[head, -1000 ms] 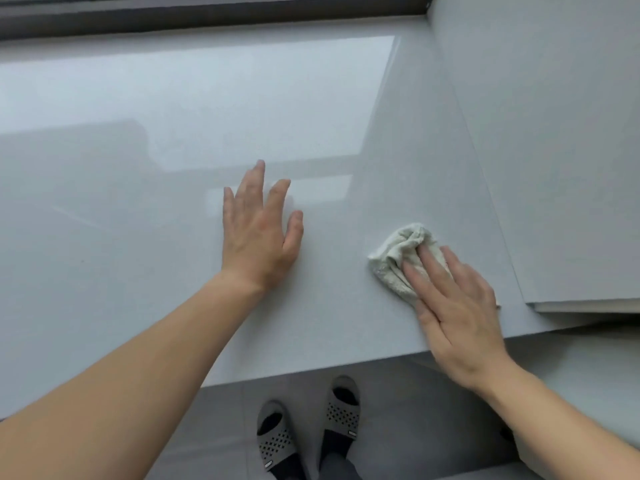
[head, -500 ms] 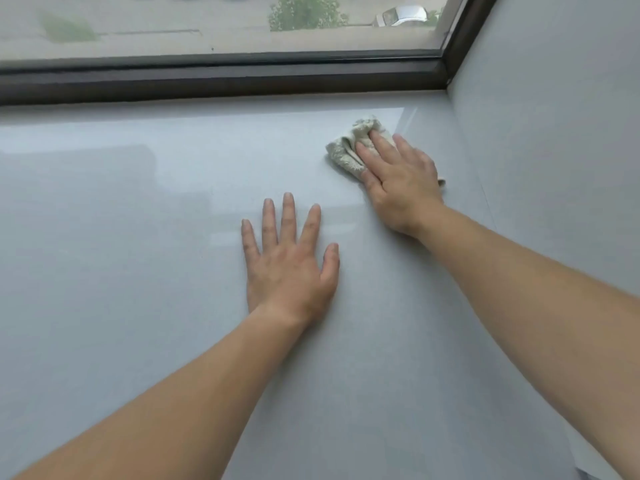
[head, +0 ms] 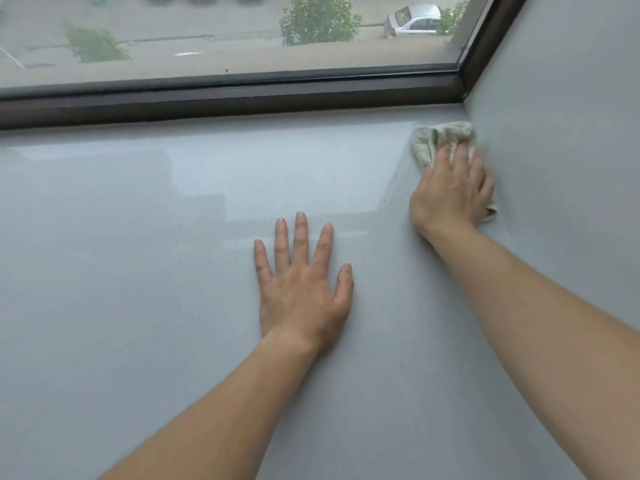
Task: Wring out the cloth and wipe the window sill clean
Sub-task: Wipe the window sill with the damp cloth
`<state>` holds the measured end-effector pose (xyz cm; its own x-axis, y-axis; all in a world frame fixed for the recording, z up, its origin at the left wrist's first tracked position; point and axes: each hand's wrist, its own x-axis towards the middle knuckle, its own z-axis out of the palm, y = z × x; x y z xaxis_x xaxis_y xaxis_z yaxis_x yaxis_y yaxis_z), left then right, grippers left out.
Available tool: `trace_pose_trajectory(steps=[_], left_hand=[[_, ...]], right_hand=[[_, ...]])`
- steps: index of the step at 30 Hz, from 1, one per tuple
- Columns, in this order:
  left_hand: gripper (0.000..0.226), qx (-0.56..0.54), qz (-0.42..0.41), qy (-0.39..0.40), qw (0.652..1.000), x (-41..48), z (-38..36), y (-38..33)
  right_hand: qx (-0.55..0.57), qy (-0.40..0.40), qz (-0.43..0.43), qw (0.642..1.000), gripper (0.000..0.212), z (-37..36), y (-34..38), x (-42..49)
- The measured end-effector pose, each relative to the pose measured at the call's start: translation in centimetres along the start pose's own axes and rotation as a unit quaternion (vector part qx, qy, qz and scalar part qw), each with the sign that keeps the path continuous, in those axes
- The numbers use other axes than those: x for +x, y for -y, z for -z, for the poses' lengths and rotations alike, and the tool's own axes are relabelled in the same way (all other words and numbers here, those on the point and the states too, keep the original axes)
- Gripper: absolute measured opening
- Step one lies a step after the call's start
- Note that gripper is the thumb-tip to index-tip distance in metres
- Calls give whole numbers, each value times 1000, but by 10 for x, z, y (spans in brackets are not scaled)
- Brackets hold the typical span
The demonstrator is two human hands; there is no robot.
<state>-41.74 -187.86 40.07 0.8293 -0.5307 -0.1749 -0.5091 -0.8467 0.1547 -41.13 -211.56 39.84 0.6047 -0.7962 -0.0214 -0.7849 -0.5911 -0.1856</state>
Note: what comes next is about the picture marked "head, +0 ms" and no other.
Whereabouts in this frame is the person's left hand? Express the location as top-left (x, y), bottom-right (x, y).
top-left (253, 211), bottom-right (355, 353)

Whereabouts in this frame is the person's right hand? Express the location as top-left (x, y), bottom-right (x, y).
top-left (409, 141), bottom-right (496, 241)

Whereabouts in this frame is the white cleaning cloth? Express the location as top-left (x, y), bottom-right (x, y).
top-left (411, 121), bottom-right (500, 223)

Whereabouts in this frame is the person's right forearm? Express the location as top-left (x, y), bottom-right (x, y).
top-left (429, 225), bottom-right (640, 480)

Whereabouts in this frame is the person's left forearm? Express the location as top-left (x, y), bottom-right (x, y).
top-left (97, 337), bottom-right (323, 480)

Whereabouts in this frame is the slender green tree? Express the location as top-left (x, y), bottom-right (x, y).
top-left (435, 0), bottom-right (469, 37)

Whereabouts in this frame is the silver car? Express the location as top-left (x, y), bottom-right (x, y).
top-left (383, 3), bottom-right (444, 39)

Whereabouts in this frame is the bushy green tree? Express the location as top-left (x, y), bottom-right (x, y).
top-left (279, 0), bottom-right (363, 47)

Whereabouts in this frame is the dark brown window frame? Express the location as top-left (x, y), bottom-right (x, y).
top-left (0, 0), bottom-right (531, 131)

